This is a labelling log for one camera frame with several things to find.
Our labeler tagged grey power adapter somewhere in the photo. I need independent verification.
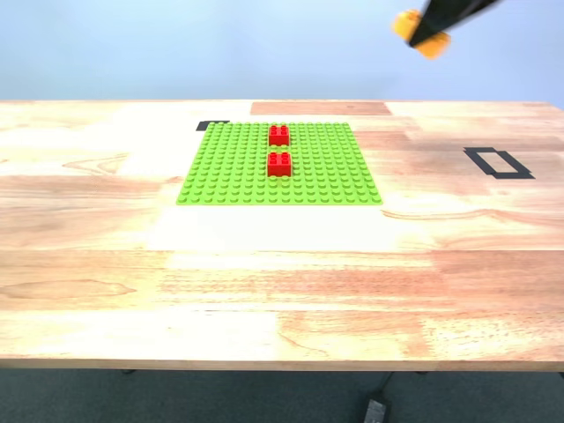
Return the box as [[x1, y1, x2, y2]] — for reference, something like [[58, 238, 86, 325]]
[[363, 398, 389, 423]]

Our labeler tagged red toy brick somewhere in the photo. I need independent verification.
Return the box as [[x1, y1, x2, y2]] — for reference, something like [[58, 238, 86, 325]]
[[267, 152, 293, 179], [268, 124, 291, 147]]

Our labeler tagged yellow toy brick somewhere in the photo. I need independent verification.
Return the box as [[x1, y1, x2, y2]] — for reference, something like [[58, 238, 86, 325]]
[[390, 9, 452, 61]]

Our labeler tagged green studded baseplate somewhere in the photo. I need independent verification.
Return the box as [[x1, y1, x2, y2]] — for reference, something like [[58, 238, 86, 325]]
[[175, 122, 383, 207]]

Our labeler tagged black tape rectangle outline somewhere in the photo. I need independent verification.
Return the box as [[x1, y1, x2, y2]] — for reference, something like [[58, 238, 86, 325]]
[[463, 146, 536, 181]]

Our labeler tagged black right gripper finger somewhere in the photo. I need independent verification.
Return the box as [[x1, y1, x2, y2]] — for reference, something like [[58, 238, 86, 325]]
[[407, 0, 503, 47]]

